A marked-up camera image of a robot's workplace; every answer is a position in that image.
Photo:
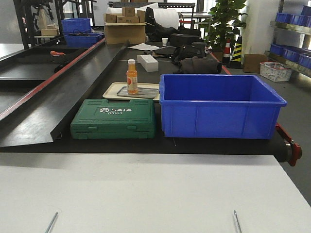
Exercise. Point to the green black screwdriver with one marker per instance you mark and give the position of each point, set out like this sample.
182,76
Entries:
237,222
52,222

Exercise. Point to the small metal tray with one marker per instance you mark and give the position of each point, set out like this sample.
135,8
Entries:
145,93

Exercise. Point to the beige plastic tray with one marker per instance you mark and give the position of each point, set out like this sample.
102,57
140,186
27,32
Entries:
111,92

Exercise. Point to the orange juice bottle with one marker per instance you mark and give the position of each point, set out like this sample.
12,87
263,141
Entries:
132,77

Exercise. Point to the white foam block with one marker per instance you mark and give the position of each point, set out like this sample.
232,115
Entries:
149,63

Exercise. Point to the green SATA tool case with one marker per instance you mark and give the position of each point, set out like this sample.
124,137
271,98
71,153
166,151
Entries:
103,119

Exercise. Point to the dark grey cloth bundle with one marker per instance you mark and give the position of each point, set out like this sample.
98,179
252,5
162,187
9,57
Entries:
196,65

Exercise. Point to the large blue plastic bin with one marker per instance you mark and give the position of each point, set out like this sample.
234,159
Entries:
218,106

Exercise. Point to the white paper cup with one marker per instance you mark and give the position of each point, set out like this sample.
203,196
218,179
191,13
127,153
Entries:
164,41

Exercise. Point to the large cardboard box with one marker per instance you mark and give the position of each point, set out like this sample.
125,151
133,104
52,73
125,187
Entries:
118,33

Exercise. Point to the orange white traffic cone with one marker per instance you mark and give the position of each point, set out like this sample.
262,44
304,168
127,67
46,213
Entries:
226,52

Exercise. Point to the black yellow traffic cone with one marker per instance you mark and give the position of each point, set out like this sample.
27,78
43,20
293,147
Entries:
236,60

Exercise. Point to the brown box on floor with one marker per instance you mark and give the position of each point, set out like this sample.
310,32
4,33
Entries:
251,62

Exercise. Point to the blue bin far left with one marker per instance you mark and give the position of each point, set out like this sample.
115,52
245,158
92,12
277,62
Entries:
78,33

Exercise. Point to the green potted plant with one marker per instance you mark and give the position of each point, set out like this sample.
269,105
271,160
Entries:
225,23

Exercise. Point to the white wire basket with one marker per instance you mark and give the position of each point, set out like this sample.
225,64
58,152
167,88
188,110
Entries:
275,71

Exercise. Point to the red conveyor end bracket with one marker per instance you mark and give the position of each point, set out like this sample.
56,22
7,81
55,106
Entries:
295,150

